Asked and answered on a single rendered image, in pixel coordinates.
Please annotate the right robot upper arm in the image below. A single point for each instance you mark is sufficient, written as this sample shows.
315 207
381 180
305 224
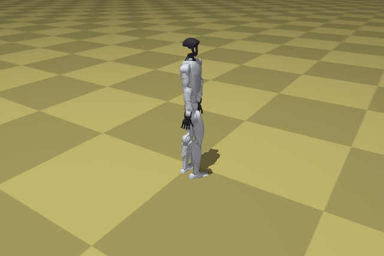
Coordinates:
185 75

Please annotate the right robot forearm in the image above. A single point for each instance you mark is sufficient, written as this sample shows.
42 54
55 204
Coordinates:
188 102

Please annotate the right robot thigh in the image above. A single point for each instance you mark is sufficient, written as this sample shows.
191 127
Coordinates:
198 128

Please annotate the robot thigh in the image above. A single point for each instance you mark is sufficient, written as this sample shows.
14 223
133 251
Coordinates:
189 136
198 128

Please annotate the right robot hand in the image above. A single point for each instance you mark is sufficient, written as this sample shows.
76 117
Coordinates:
186 122

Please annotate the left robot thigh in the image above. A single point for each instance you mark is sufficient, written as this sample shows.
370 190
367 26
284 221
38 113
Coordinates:
189 136

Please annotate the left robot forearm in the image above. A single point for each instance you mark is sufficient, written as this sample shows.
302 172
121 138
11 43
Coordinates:
199 94

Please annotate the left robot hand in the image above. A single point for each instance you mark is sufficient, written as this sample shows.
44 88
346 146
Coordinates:
199 106

